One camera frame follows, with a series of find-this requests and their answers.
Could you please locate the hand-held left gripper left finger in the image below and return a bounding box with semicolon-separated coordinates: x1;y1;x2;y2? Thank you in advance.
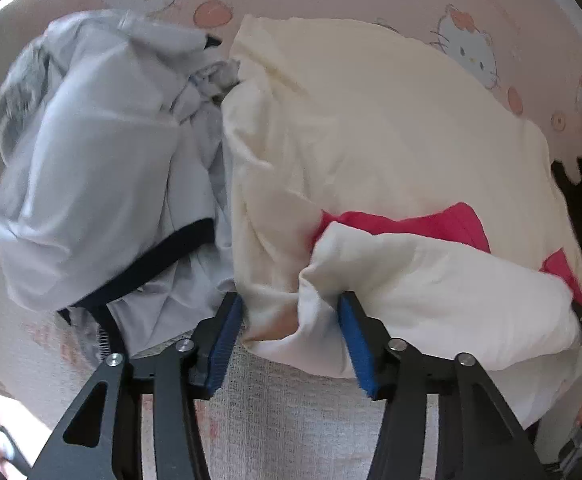
33;291;244;480

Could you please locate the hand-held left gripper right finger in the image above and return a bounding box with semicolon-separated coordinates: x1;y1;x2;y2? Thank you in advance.
337;291;537;480

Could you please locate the pink and cream t-shirt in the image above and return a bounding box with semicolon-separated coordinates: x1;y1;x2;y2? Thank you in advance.
218;15;582;428

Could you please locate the white jacket with dark trim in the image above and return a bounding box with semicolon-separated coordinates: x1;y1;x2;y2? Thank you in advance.
0;10;244;366

